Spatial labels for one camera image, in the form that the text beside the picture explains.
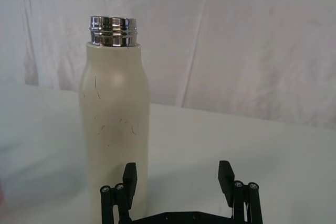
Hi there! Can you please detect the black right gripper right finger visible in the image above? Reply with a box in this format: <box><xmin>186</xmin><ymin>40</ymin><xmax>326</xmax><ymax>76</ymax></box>
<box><xmin>218</xmin><ymin>160</ymin><xmax>264</xmax><ymax>224</ymax></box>

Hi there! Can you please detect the white table cloth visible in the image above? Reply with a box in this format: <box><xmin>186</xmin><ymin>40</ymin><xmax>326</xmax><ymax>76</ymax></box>
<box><xmin>0</xmin><ymin>81</ymin><xmax>336</xmax><ymax>224</ymax></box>

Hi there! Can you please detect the white curtain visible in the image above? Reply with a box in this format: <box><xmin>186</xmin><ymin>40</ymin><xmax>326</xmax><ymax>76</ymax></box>
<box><xmin>0</xmin><ymin>0</ymin><xmax>336</xmax><ymax>130</ymax></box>

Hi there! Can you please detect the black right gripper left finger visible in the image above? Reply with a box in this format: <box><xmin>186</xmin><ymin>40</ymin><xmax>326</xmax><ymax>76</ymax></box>
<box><xmin>99</xmin><ymin>163</ymin><xmax>139</xmax><ymax>224</ymax></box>

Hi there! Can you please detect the cream vacuum bottle steel neck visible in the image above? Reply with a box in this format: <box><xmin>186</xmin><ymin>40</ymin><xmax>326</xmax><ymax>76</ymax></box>
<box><xmin>78</xmin><ymin>15</ymin><xmax>151</xmax><ymax>216</ymax></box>

